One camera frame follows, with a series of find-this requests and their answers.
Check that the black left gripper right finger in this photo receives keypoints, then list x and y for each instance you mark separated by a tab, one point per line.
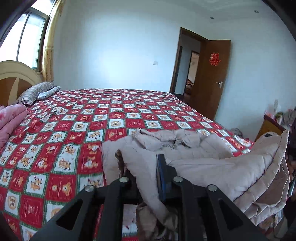
204	213

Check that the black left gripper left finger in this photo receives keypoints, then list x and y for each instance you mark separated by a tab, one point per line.
93	214

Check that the beige quilted down jacket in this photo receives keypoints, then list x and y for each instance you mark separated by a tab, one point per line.
257	182

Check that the red patchwork bear bedspread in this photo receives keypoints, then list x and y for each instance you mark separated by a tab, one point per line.
56	149

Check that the wooden dresser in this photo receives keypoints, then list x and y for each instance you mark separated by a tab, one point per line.
269	125

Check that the clutter on dresser top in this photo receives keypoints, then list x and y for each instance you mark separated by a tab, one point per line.
284	118

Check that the pink folded blanket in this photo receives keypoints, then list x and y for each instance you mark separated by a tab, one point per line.
11	117

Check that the brown wooden door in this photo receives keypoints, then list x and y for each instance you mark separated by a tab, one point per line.
206	94

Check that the striped grey pillow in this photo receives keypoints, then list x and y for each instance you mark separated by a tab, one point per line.
29	96

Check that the red double happiness sticker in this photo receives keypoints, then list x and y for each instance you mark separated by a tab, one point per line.
214	59

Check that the yellow patterned curtain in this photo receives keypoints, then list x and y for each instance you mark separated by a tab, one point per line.
48	47

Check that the cream and wood headboard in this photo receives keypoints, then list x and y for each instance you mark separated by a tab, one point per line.
16	77

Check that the window with green frame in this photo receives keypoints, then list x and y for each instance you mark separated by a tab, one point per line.
24	42

